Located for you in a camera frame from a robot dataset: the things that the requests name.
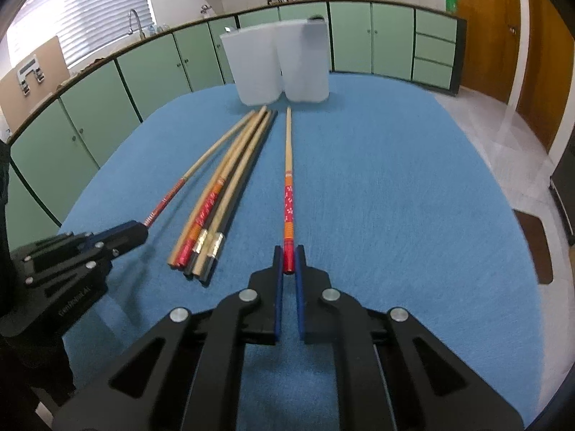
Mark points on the brown wooden stool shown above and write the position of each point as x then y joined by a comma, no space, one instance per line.
534,247

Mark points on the white plastic utensil holder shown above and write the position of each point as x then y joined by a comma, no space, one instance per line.
251,67
303,63

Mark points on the green base cabinets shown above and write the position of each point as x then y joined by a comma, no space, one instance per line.
148,76

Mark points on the brown cardboard sheet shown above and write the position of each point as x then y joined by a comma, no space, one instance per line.
49,60

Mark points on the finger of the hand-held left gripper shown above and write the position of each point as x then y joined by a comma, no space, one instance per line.
81,274
125,235

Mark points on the white plastic bracket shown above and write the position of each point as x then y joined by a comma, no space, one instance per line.
29,72

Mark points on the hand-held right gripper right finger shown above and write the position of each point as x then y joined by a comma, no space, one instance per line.
299,305

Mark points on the black glass cabinet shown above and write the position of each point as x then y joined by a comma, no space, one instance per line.
565,197

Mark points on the blue table mat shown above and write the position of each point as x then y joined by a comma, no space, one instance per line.
404,188

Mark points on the dark wooden countertop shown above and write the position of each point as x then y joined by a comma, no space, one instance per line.
78,77

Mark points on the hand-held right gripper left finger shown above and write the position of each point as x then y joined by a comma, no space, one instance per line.
278,296

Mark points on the white window blinds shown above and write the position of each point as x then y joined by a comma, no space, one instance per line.
90,4

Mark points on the dark chopstick silver band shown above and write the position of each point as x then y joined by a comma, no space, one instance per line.
202,237
217,244

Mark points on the plain wooden door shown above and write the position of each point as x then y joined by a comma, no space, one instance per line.
548,76

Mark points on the metal sink faucet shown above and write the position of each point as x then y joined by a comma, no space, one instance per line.
140,31

